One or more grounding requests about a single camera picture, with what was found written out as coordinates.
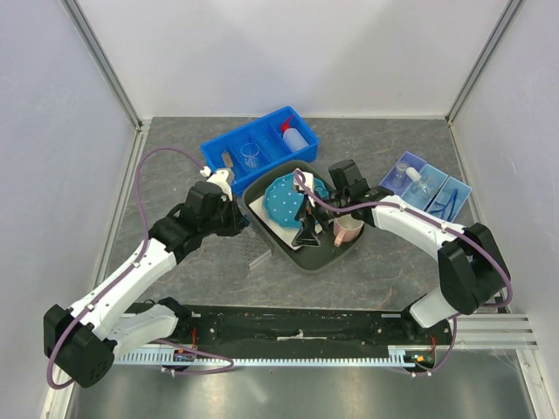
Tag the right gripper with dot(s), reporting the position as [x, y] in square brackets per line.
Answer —
[311, 213]

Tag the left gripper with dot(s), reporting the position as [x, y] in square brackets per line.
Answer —
[238, 221]

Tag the white wash bottle red cap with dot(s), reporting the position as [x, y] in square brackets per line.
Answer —
[291, 136]

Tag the glass jar with lid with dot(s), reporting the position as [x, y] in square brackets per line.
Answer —
[399, 177]

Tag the glass flask with stopper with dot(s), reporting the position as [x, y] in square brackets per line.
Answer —
[422, 186]

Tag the blue safety glasses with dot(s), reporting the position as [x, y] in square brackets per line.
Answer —
[446, 209]

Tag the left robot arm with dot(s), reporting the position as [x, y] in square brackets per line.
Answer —
[85, 339]

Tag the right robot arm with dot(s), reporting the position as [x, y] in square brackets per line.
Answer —
[471, 269]

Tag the white square plate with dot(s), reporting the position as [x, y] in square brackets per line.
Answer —
[284, 235]

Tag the dark green tray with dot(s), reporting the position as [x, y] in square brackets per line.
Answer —
[307, 259]

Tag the teal polka dot plate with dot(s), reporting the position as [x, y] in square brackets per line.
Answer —
[282, 202]

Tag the clear acrylic tube rack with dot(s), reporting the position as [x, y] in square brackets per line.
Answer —
[252, 248]

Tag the pink ceramic mug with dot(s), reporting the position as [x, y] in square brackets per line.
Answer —
[346, 229]

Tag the blue divided storage bin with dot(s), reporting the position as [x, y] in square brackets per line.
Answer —
[259, 146]

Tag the light blue three-compartment box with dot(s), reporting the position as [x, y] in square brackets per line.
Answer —
[444, 185]

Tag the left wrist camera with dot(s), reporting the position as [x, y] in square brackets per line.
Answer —
[222, 177]

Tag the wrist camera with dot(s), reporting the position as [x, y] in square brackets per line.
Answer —
[303, 182]
[222, 177]

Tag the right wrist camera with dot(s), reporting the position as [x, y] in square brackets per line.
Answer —
[303, 182]

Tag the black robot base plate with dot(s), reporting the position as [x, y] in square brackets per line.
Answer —
[242, 332]

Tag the left aluminium frame post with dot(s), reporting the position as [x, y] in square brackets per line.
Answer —
[86, 31]

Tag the aluminium frame post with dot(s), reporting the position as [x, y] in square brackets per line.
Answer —
[86, 31]
[490, 47]

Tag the right aluminium frame post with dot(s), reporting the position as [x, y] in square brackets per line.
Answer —
[490, 47]

